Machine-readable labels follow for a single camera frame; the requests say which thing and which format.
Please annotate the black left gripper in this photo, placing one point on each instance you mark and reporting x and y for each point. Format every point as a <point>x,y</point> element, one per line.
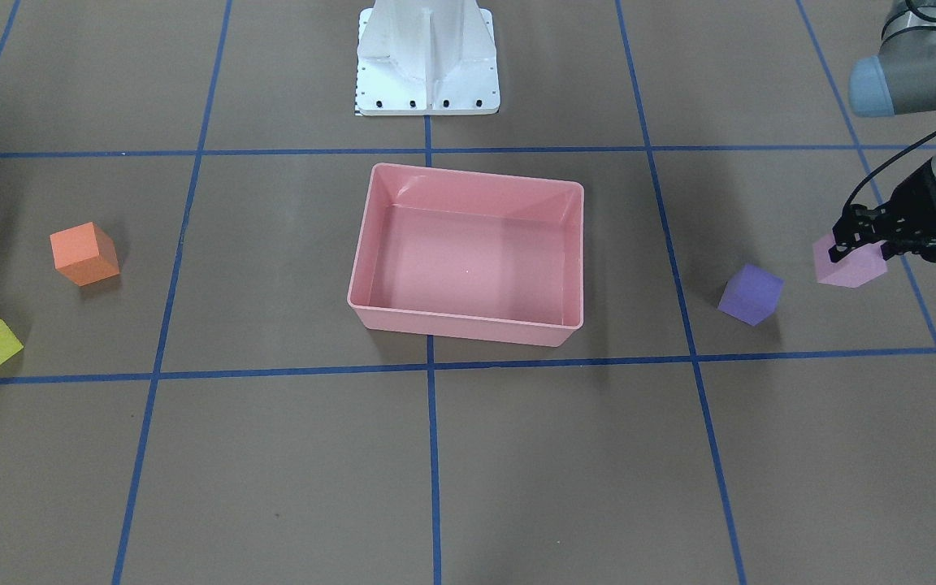
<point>920,197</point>

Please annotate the light pink foam block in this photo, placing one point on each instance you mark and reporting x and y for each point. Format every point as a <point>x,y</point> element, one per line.
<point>859,267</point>

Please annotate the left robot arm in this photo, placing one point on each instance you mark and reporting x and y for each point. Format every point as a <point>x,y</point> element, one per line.
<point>899,80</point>

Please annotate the pink plastic bin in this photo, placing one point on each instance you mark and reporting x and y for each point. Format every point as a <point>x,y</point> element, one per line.
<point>467,254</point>

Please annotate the purple foam block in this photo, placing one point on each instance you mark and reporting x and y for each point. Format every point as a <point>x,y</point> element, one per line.
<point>751,295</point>

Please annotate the orange foam block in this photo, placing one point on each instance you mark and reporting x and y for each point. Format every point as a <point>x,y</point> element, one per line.
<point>84,254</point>

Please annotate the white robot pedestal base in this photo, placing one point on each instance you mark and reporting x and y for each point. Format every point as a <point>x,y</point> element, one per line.
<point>418,58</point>

